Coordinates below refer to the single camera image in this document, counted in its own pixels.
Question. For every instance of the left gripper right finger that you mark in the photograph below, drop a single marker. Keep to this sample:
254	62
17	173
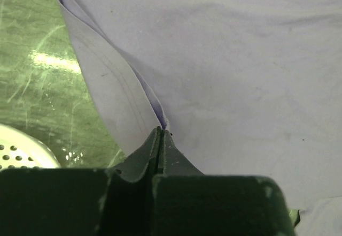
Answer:
187	202

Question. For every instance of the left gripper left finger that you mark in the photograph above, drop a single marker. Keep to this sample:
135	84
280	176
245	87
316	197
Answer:
85	201

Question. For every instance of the lavender t shirt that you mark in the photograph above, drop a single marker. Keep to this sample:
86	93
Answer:
244	86

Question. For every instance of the white perforated laundry basket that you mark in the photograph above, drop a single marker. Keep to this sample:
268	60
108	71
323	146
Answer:
20	150

